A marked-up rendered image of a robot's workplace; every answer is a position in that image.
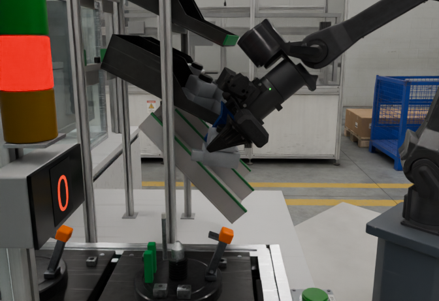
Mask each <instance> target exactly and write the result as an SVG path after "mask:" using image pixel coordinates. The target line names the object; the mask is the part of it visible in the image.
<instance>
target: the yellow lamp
mask: <svg viewBox="0 0 439 301"><path fill-rule="evenodd" d="M0 110H1V121H2V126H3V137H4V141H6V142H9V143H14V144H27V143H36V142H44V141H47V140H51V139H54V138H56V137H57V136H58V129H57V115H56V100H55V93H54V88H49V89H38V90H27V91H4V90H3V91H0Z"/></svg>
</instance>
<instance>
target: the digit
mask: <svg viewBox="0 0 439 301"><path fill-rule="evenodd" d="M50 177H51V184H52V198H53V205H54V218H55V226H56V227H57V226H58V225H59V223H60V222H61V221H62V220H63V219H64V218H65V217H66V216H67V215H68V214H69V213H70V212H71V211H72V209H73V192H72V184H71V169H70V161H69V156H68V157H67V158H66V159H64V160H63V161H62V162H60V163H59V164H57V165H56V166H54V167H53V168H51V169H50Z"/></svg>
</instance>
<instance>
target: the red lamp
mask: <svg viewBox="0 0 439 301"><path fill-rule="evenodd" d="M52 87H54V79H53V71H52V56H51V49H50V38H49V37H42V36H0V90H4V91H27V90H38V89H49V88H52Z"/></svg>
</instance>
